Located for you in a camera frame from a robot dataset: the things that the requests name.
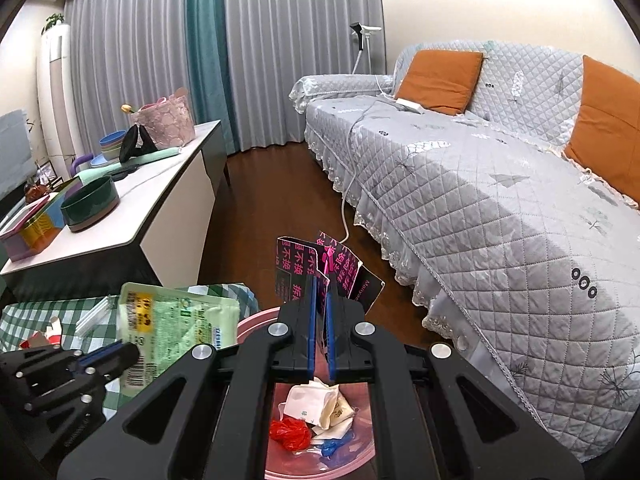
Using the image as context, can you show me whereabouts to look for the pale green food packet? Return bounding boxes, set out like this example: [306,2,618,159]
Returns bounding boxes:
[116,282,240,393]

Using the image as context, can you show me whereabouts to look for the white coffee table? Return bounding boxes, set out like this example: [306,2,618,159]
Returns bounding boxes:
[0,120,231,293]

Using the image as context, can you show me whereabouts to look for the pink woven basket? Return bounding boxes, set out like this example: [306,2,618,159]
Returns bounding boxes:
[131,92,197,150]

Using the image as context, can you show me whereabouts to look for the pink plastic basin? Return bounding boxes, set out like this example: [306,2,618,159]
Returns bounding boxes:
[235,307,377,480]

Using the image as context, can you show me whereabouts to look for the grey television dust cover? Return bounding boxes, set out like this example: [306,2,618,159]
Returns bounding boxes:
[0,107,34,201]

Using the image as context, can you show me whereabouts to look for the white standing air conditioner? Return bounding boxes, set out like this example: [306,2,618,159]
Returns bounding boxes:
[37,22,84,162]

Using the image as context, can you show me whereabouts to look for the orange cushion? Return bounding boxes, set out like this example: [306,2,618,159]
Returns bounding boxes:
[562,55,640,201]
[394,49,485,116]

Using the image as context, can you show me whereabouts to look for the white plastic sticks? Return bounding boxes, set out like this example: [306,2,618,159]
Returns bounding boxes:
[77,296,113,335]

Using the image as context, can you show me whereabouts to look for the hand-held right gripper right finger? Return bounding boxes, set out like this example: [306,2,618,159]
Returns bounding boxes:
[322,290,586,480]

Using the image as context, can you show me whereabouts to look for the teal curtain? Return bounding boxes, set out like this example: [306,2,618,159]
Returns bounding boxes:
[185,0,239,154]

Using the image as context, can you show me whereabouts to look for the white power cable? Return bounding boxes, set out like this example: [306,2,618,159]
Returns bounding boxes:
[339,75,402,244]

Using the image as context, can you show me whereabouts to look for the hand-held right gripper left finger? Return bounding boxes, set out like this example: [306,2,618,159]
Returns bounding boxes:
[57,277,321,480]

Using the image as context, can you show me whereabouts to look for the colourful striped tin box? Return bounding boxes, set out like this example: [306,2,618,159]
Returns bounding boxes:
[0,191,68,262]

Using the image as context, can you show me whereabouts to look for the dark green bowl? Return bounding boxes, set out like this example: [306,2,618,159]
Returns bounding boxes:
[60,176,120,233]

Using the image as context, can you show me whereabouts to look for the white crumpled packet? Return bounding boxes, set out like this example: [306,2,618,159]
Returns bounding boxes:
[282,382,332,428]

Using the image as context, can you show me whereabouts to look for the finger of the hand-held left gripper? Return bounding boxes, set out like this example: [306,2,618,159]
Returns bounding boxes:
[27,374,126,413]
[67,342,141,376]

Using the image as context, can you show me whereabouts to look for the black pink printed carton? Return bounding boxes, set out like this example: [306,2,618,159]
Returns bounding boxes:
[275,232,385,321]

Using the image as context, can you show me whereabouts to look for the red white small carton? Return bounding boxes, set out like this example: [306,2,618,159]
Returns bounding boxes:
[20,316,64,351]

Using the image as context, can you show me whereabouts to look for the red plastic bag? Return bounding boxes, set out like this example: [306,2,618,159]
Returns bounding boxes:
[270,417,310,453]

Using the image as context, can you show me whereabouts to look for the white floor lamp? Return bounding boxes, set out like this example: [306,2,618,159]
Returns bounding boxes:
[349,22,383,77]

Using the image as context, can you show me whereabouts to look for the mint green cloth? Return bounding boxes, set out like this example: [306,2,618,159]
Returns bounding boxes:
[75,147,181,186]

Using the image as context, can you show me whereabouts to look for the grey quilted sofa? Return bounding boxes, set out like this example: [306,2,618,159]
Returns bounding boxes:
[289,40,640,463]

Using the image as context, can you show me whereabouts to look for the stack of pastel bowls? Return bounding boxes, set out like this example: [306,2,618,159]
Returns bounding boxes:
[98,130,128,163]

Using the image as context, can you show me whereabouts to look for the green checkered cloth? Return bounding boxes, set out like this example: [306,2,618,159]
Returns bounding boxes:
[0,284,261,426]

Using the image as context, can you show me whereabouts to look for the grey curtain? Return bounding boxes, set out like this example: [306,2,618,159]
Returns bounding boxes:
[222,0,389,152]
[62,0,201,161]

